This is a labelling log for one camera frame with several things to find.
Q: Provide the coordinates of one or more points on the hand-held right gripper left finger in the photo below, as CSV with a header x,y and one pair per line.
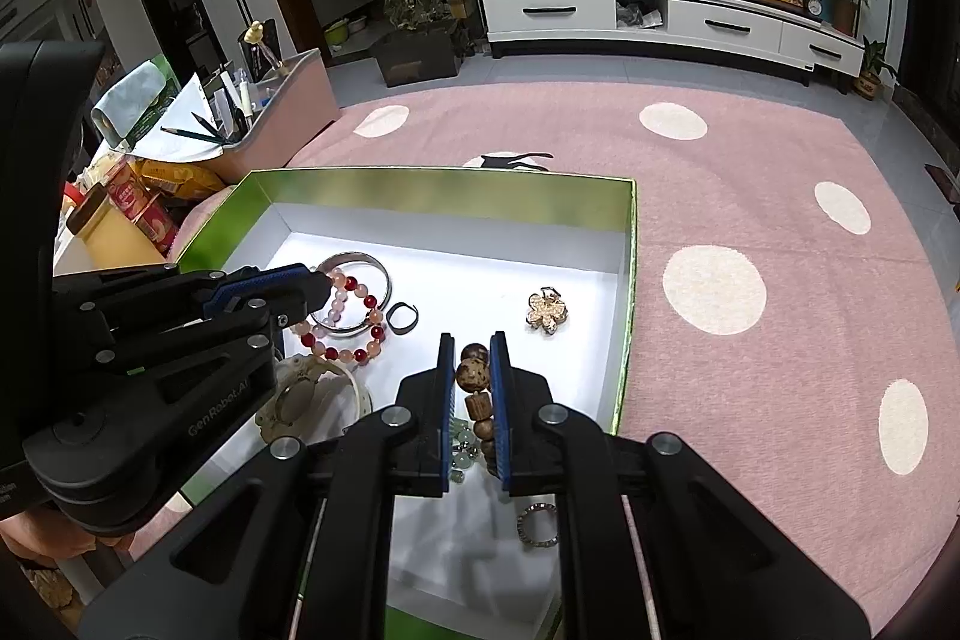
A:
x,y
448,415

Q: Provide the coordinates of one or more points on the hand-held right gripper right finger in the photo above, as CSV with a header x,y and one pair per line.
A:
x,y
501,415

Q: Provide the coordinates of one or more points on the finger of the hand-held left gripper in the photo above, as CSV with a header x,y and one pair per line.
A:
x,y
259,287
187,347

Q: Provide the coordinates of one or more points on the metal bangle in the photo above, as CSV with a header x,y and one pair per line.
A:
x,y
352,255

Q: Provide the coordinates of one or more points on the gold flower hair clip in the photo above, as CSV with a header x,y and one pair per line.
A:
x,y
546,312

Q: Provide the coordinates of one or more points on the green cardboard box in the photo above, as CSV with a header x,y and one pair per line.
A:
x,y
465,272

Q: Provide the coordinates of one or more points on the person's left hand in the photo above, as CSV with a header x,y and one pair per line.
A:
x,y
41,536

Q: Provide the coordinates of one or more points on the white bangle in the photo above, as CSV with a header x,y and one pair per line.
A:
x,y
364,396

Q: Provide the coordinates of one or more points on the beige carved pendant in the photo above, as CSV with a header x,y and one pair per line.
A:
x,y
289,404

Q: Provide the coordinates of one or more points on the yellow container with black lid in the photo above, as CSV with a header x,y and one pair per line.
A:
x,y
112,235

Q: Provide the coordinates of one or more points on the yellow snack packet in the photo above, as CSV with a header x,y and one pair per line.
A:
x,y
180,175

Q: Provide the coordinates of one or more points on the dark pencil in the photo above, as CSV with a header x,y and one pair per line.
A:
x,y
187,133
206,124

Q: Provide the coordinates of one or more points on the white paper sheet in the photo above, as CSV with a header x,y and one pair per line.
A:
x,y
176,130

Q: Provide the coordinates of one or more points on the pink desk organizer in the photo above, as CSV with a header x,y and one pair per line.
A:
x,y
300,108

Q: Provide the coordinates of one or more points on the green pack with grey cloth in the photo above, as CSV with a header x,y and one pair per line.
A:
x,y
135,100

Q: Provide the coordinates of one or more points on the yellow figurine on stick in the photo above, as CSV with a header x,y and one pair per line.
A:
x,y
254,33

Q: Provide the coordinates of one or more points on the leafy plants in planter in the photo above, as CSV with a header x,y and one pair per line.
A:
x,y
420,10

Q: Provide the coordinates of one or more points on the white television cabinet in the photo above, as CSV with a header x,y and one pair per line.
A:
x,y
547,10

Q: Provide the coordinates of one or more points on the small potted plant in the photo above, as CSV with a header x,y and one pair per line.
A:
x,y
870,74

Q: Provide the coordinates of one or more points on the small alarm clock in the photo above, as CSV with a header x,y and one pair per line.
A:
x,y
814,5

